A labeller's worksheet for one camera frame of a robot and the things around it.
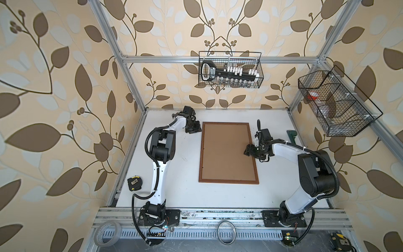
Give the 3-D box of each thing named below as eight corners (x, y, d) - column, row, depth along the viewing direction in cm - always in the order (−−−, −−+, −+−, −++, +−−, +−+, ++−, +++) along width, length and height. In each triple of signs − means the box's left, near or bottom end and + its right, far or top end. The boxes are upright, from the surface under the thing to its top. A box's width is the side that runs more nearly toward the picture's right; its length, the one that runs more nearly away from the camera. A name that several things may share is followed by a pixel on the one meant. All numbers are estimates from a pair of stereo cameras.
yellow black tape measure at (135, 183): (131, 192, 85) (128, 190, 82) (130, 181, 89) (127, 178, 86) (143, 188, 87) (141, 185, 84) (141, 176, 91) (139, 174, 88)
